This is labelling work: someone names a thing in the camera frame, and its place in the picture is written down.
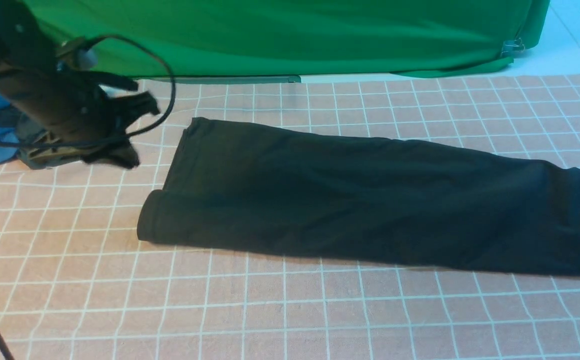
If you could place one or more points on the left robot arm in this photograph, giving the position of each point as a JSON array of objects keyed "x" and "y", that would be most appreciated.
[{"x": 24, "y": 46}]

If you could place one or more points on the green backdrop cloth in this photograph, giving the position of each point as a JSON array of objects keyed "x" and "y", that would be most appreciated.
[{"x": 415, "y": 38}]

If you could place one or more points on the dark gray crumpled garment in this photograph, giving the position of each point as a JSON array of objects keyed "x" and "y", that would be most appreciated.
[{"x": 25, "y": 130}]

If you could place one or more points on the pink checkered tablecloth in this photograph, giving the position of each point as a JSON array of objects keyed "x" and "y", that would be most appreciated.
[{"x": 76, "y": 284}]

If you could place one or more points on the dark gray long-sleeve shirt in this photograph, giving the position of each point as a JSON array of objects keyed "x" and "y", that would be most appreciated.
[{"x": 255, "y": 188}]

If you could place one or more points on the metal binder clip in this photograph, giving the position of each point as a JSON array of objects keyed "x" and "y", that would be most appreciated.
[{"x": 512, "y": 47}]

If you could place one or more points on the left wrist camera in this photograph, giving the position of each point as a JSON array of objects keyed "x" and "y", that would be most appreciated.
[{"x": 77, "y": 54}]

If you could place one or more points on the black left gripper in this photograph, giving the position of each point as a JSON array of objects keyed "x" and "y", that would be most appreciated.
[{"x": 76, "y": 114}]

